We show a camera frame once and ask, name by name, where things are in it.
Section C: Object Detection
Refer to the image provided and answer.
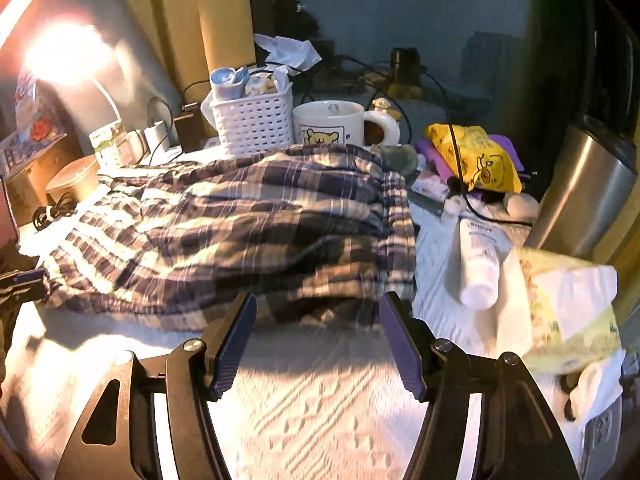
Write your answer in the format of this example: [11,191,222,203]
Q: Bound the yellow curtain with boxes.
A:
[109,0,256,106]

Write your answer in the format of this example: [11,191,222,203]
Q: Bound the steel tumbler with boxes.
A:
[525,115,638,261]

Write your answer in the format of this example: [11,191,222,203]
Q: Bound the white crumpled cloth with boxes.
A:
[565,350,626,423]

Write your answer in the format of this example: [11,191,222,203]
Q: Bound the white lotion bottle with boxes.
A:
[444,215,501,310]

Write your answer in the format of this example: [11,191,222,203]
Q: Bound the purple packet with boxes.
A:
[417,135,526,201]

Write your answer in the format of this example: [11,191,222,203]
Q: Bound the coiled black cable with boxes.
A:
[31,192,78,233]

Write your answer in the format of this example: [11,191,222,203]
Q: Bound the white power strip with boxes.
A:
[150,139,223,165]

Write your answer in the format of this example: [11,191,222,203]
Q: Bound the yellow green tissue pack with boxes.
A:
[497,246,623,373]

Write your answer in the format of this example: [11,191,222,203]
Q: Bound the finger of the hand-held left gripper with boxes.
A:
[0,267,49,306]

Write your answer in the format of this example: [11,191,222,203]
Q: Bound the green white drink carton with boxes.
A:
[89,122,132,168]

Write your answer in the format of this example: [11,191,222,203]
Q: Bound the dark glass jar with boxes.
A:
[390,47,426,98]

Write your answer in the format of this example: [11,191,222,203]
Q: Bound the white orange snack bag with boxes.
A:
[12,67,68,141]

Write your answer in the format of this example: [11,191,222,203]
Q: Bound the white textured table cover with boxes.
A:
[0,200,626,480]

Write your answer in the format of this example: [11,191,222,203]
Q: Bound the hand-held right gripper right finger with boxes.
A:
[378,291,583,480]

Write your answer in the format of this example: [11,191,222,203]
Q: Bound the brown plastic basin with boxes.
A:
[45,155,103,206]

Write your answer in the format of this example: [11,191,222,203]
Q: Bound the thin black cable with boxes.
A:
[420,67,538,226]

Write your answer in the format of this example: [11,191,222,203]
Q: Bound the small yellow duck figure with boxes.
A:
[371,97,401,121]

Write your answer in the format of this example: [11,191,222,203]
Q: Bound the yellow snack packet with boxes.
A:
[425,122,523,195]

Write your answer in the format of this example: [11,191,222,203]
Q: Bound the blue grey curtain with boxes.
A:
[0,0,191,161]

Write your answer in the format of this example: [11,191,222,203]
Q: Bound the white crumpled paper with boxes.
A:
[252,34,322,70]

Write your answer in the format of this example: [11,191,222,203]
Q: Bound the plaid flannel shirt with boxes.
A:
[42,142,418,331]

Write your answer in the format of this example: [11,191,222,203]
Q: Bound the cardboard box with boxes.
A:
[7,132,86,226]

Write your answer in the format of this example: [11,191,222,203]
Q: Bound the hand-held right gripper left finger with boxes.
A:
[54,291,258,480]

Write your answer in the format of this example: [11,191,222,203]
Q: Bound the white plastic basket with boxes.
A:
[209,80,295,158]

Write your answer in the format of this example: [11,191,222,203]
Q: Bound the white desk lamp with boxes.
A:
[17,17,131,131]

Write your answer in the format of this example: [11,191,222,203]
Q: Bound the dark power adapter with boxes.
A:
[172,102,218,153]

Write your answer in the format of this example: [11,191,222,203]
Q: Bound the black cloth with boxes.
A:
[0,247,40,273]

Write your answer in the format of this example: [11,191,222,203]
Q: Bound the small white ball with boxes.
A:
[505,192,540,221]

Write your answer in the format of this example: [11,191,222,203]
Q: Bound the white charger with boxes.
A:
[144,120,171,153]

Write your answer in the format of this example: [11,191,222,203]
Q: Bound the white bear mug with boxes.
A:
[292,100,402,150]

